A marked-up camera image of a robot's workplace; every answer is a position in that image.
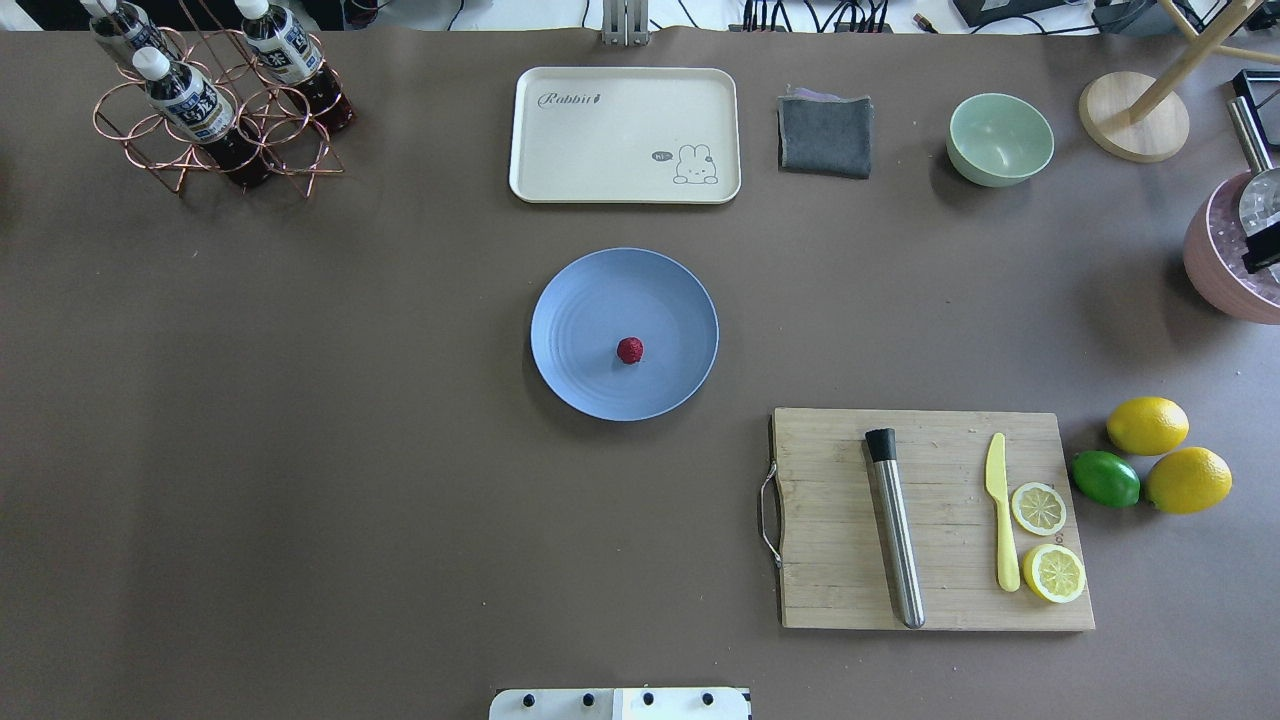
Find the red strawberry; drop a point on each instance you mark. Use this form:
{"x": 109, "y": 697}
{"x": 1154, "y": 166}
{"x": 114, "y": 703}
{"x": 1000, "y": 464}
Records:
{"x": 630, "y": 350}

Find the blue plate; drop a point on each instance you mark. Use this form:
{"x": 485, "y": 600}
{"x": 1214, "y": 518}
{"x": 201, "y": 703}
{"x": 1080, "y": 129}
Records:
{"x": 611, "y": 294}

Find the cream rabbit tray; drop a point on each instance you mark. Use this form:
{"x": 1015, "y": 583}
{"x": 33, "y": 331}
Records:
{"x": 625, "y": 135}

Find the steel muddler black tip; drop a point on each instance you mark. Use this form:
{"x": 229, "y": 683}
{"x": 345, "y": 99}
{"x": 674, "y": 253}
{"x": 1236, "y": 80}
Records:
{"x": 881, "y": 444}

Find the grey folded cloth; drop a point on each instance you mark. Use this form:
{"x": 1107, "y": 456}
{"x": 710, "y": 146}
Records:
{"x": 826, "y": 133}

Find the wooden cutting board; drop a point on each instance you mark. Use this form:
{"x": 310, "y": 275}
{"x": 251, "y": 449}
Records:
{"x": 835, "y": 569}

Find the green bowl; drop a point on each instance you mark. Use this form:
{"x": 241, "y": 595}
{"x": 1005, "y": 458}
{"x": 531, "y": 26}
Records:
{"x": 998, "y": 140}

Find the yellow plastic knife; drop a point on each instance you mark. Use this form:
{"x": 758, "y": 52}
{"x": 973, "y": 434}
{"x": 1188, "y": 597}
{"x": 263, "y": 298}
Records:
{"x": 995, "y": 477}

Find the lemon half thick slice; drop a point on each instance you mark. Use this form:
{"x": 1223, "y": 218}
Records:
{"x": 1054, "y": 573}

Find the dark drink bottle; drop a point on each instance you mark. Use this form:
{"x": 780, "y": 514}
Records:
{"x": 205, "y": 115}
{"x": 287, "y": 53}
{"x": 122, "y": 28}

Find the green lime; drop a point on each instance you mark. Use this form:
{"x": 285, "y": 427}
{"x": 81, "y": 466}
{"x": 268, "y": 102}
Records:
{"x": 1106, "y": 478}

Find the yellow lemon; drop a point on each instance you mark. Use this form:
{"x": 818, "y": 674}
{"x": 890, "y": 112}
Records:
{"x": 1147, "y": 426}
{"x": 1189, "y": 480}

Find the wooden mug tree stand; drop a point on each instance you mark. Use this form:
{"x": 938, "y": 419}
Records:
{"x": 1139, "y": 118}

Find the pink bowl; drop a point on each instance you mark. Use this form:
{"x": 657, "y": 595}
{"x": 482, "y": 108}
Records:
{"x": 1212, "y": 255}

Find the metal spoon in bowl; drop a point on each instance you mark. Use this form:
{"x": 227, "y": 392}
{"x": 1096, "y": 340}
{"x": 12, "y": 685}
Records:
{"x": 1258, "y": 208}

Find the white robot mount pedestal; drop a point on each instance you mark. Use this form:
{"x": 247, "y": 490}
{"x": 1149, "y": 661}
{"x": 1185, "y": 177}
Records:
{"x": 696, "y": 702}

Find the copper wire bottle rack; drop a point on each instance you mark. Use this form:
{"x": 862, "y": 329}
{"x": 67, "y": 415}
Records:
{"x": 248, "y": 103}

